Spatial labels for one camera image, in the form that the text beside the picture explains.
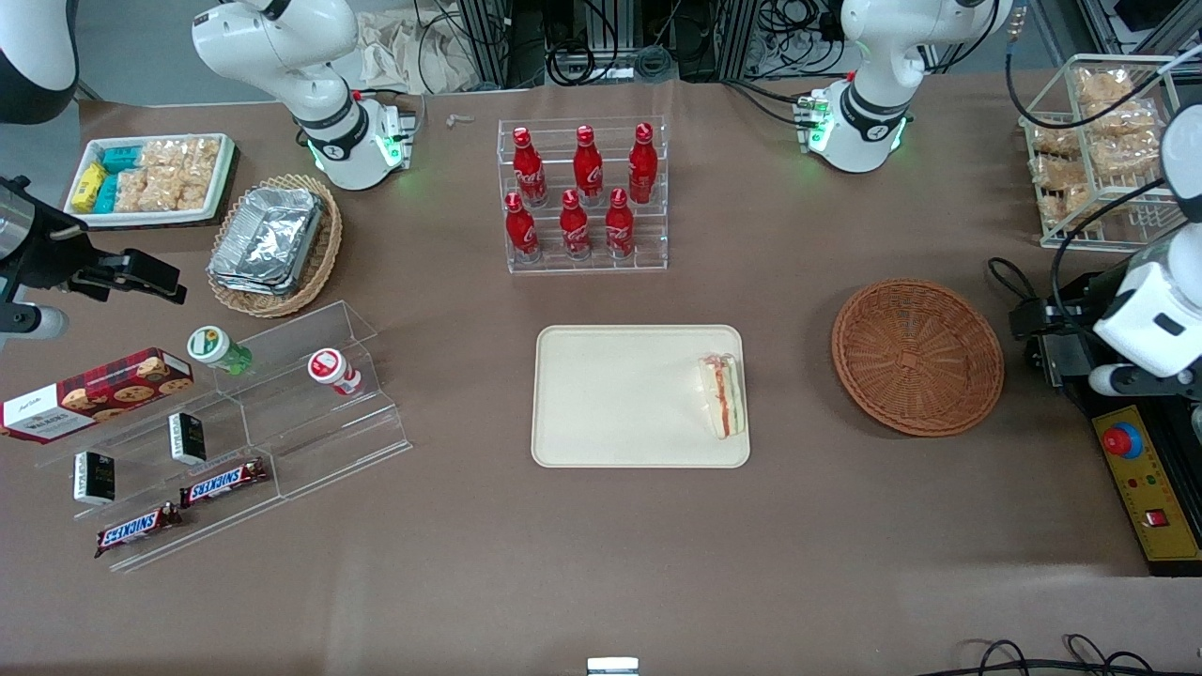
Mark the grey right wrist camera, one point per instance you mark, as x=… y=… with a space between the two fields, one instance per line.
x=33 y=323

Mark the round brown wicker basket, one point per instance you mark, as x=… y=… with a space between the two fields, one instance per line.
x=916 y=357

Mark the black power adapter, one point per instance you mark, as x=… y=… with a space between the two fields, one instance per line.
x=1028 y=319

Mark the oval tan wicker basket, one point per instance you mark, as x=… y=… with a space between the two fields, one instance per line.
x=324 y=253

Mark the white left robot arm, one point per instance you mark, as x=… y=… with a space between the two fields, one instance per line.
x=873 y=103

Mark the yellow snack packet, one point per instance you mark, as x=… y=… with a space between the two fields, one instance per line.
x=88 y=188

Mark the aluminium frame post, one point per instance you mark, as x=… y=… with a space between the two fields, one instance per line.
x=488 y=42

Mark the red lid cup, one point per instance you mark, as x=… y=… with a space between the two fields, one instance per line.
x=329 y=368

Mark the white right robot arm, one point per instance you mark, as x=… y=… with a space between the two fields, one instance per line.
x=310 y=84

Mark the beige cloth bag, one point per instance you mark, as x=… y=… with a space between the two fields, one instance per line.
x=413 y=52

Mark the aluminium foil tray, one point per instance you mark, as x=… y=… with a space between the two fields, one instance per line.
x=246 y=286
x=268 y=235

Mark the clear acrylic step shelf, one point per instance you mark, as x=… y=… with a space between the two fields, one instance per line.
x=310 y=441

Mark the clear rice cracker bag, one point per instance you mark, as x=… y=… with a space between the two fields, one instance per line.
x=1052 y=141
x=1103 y=84
x=150 y=191
x=202 y=155
x=194 y=191
x=1122 y=158
x=1066 y=202
x=1127 y=117
x=161 y=155

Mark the cream plastic tray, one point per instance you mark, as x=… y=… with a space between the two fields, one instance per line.
x=620 y=399

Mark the grey metal bracket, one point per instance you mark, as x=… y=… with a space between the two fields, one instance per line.
x=1066 y=361

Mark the red tartan cookie box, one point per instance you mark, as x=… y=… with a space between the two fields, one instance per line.
x=94 y=394

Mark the yellow control box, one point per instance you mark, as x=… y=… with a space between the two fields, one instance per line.
x=1160 y=488

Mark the red rocker switch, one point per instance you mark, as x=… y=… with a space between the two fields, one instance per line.
x=1156 y=518

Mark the green lid cup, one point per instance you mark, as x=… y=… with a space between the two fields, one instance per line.
x=211 y=345

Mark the teal snack packet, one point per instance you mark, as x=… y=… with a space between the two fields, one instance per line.
x=106 y=194
x=120 y=160

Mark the clear acrylic bottle rack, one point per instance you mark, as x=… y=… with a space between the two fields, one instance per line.
x=582 y=265

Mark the red cola bottle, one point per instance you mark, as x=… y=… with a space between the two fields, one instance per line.
x=575 y=227
x=641 y=167
x=588 y=167
x=619 y=225
x=521 y=230
x=529 y=169

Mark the small black box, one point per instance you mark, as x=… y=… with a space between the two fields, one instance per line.
x=187 y=437
x=94 y=479

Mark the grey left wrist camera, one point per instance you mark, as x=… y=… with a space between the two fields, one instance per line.
x=1116 y=380

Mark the red emergency stop button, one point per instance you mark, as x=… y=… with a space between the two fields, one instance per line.
x=1122 y=441

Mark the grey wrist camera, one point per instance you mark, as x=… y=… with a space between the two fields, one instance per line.
x=33 y=323
x=1116 y=380

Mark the small clear clip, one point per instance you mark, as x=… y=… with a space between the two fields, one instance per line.
x=460 y=119

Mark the Snickers chocolate bar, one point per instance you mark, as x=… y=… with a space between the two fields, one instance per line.
x=136 y=529
x=223 y=483

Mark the triangle sandwich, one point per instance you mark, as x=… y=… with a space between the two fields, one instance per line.
x=723 y=396

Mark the white rectangular snack tray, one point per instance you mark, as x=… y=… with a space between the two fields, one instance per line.
x=225 y=178

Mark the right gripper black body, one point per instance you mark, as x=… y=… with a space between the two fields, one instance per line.
x=49 y=254

